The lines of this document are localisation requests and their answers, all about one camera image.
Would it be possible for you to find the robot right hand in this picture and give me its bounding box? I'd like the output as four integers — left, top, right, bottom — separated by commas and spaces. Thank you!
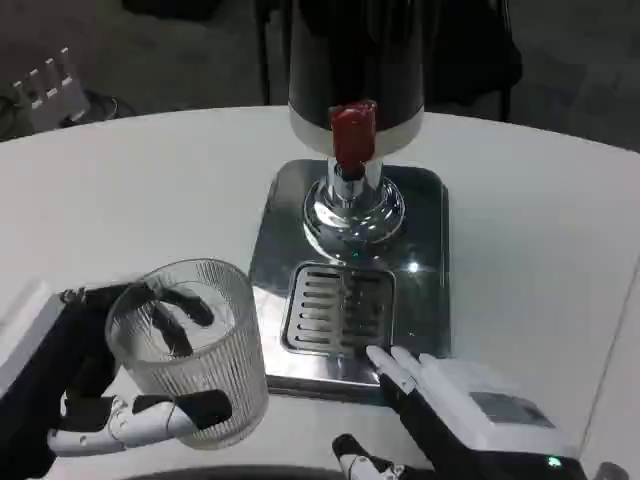
332, 344, 589, 480

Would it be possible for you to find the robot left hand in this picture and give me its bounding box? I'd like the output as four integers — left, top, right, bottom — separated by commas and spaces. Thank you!
0, 277, 234, 480

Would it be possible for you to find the clear ribbed glass cup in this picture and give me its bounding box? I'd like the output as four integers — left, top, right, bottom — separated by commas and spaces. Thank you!
104, 258, 271, 450

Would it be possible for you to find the steel drip tray base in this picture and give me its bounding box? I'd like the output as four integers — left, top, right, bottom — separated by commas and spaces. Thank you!
248, 158, 452, 394

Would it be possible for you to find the slotted steel drip grid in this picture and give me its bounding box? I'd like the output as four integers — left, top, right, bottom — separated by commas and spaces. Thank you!
280, 261, 397, 354

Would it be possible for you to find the white power strip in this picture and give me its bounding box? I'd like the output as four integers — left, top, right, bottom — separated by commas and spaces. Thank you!
12, 47, 90, 122

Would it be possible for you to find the red tap handle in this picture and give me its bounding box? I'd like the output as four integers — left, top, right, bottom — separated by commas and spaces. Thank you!
329, 99, 378, 167

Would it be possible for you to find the black drink dispenser chrome pedestal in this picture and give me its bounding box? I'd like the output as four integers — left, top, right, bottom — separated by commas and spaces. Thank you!
286, 0, 427, 266

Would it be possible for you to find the black frame leg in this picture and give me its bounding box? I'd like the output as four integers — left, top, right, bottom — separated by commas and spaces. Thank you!
253, 0, 275, 107

